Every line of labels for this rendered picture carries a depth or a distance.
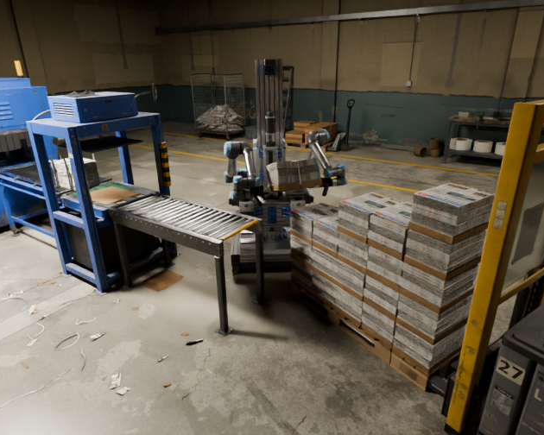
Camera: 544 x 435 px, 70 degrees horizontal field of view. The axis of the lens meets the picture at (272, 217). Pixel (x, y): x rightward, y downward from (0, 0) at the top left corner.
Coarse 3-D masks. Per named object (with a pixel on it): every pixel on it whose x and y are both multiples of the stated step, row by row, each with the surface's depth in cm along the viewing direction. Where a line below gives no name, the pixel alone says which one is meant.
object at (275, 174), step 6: (276, 162) 306; (282, 162) 308; (288, 162) 309; (270, 168) 321; (276, 168) 307; (282, 168) 308; (288, 168) 310; (294, 168) 311; (270, 174) 324; (276, 174) 310; (282, 174) 308; (288, 174) 310; (294, 174) 311; (270, 180) 326; (276, 180) 311; (282, 180) 308; (288, 180) 310; (294, 180) 312
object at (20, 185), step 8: (24, 168) 486; (32, 168) 485; (0, 176) 456; (8, 176) 457; (24, 176) 452; (32, 176) 452; (0, 184) 458; (8, 184) 457; (16, 184) 445; (24, 184) 425; (32, 184) 427; (56, 184) 422; (32, 192) 425; (40, 192) 418; (56, 192) 396; (64, 192) 393; (72, 192) 396
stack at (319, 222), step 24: (312, 216) 318; (336, 216) 317; (336, 240) 293; (312, 264) 326; (336, 264) 298; (360, 264) 277; (384, 264) 258; (312, 288) 332; (336, 288) 305; (360, 288) 282; (384, 288) 262; (336, 312) 312; (360, 312) 288; (384, 336) 272; (384, 360) 278
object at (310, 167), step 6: (300, 162) 313; (306, 162) 314; (312, 162) 316; (306, 168) 314; (312, 168) 316; (318, 168) 319; (306, 174) 315; (312, 174) 316; (318, 174) 318; (306, 180) 315; (312, 186) 318
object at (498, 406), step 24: (504, 336) 185; (528, 336) 183; (504, 360) 186; (528, 360) 177; (504, 384) 189; (528, 384) 181; (504, 408) 192; (528, 408) 182; (480, 432) 207; (504, 432) 195; (528, 432) 184
